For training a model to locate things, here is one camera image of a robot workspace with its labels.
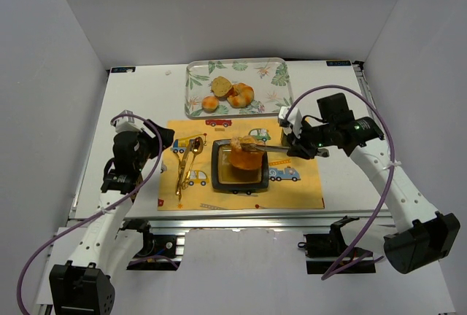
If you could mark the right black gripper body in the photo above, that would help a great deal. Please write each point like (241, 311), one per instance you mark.
(298, 146)

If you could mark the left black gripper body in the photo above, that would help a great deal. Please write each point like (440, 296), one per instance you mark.
(157, 138)

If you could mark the large round orange bread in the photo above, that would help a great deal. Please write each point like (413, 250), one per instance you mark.
(242, 159)

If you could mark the metal tongs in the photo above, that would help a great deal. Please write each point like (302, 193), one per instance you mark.
(270, 148)

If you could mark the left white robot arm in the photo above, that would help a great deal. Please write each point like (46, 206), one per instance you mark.
(85, 283)

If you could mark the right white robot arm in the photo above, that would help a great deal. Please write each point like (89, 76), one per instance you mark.
(405, 228)

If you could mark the cut muffin bread piece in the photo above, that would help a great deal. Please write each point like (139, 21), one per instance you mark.
(221, 87)

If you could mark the croissant shaped bread roll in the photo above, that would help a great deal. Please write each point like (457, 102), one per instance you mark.
(241, 95)

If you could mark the dark green mug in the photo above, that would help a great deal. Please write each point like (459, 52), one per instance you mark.
(285, 132)

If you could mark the gold fork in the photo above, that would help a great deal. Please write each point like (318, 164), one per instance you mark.
(181, 170)

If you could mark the gold spoon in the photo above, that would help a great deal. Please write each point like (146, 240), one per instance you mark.
(196, 149)

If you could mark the yellow vehicle print placemat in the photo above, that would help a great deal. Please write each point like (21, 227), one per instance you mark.
(294, 183)

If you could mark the small round bun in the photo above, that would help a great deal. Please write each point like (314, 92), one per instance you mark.
(209, 104)

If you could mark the right blue corner label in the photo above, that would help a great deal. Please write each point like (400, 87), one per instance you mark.
(338, 63)

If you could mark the blue corner label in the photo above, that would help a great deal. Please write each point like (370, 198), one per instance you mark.
(123, 69)
(338, 63)

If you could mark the black square plate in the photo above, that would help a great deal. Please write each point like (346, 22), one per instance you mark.
(225, 177)

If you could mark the left blue corner label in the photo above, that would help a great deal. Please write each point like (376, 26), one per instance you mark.
(123, 69)

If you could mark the floral white serving tray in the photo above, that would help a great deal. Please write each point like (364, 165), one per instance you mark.
(268, 77)

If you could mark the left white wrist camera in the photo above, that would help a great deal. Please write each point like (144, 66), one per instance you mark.
(125, 121)

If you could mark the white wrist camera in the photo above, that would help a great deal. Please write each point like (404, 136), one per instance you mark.
(125, 121)
(289, 120)

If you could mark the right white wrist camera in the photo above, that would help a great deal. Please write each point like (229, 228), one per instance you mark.
(289, 120)

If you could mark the aluminium frame rail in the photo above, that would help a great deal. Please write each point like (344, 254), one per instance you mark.
(306, 221)

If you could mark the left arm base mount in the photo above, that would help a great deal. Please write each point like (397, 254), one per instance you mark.
(159, 252)

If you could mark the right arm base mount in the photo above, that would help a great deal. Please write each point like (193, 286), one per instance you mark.
(321, 250)

